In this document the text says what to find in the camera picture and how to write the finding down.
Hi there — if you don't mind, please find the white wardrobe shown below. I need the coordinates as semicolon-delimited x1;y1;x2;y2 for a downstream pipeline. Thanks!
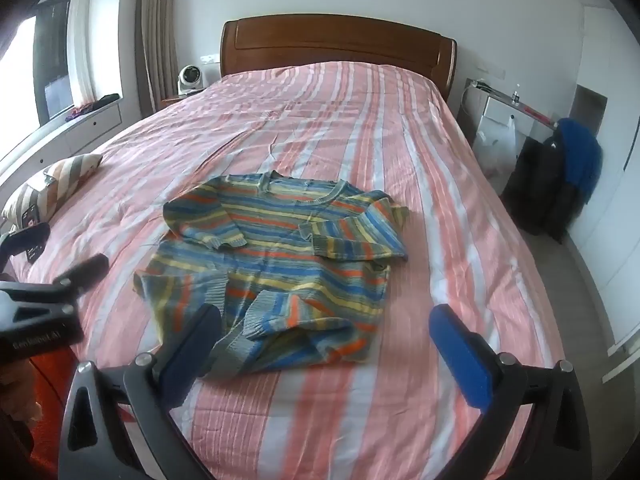
570;6;639;384

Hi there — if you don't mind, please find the striped knit sweater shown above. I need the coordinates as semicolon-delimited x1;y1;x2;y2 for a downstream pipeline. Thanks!
134;172;409;380

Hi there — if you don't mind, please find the white desk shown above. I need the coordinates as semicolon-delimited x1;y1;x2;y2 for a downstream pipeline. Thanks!
462;78;559;181

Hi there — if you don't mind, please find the blue garment on chair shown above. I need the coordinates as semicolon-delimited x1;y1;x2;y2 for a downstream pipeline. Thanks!
556;118;603;204

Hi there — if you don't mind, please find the white plastic bag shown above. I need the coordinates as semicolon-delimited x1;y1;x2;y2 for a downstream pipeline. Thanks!
472;117;518;179

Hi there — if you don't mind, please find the striped pillow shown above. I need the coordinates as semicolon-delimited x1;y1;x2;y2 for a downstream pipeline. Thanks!
1;154;103;229

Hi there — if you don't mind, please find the brown wooden headboard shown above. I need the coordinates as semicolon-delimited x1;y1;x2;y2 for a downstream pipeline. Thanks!
220;13;458;98

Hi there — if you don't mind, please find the pink striped bed cover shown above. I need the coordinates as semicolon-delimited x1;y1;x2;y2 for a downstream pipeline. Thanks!
14;62;563;479

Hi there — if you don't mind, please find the white window cabinet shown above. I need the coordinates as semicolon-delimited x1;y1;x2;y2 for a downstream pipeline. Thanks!
1;100;122;194

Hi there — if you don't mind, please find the black jacket on chair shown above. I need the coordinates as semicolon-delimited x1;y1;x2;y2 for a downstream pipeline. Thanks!
500;132;585;244

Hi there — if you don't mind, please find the beige curtain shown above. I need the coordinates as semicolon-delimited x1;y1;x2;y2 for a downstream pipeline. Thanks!
136;0;178;117

